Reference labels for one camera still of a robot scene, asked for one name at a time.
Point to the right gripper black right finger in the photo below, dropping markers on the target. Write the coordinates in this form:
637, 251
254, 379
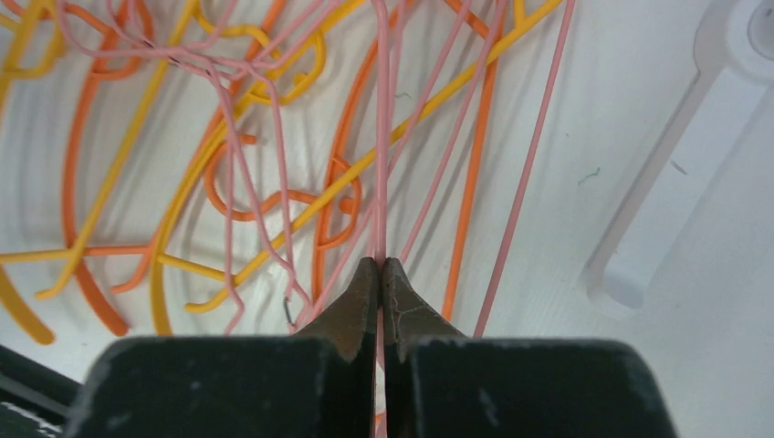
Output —
407, 316

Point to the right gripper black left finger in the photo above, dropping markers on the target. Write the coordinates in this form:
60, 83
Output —
350, 321

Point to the yellow plastic hanger leftmost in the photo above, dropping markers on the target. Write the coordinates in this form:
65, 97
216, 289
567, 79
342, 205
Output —
75, 251

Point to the yellow plastic hanger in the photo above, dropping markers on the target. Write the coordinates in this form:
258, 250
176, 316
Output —
160, 318
75, 251

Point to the orange plastic hanger right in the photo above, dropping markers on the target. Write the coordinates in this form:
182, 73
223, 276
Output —
352, 233

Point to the yellow plastic hanger middle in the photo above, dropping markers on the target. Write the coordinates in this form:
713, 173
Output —
160, 318

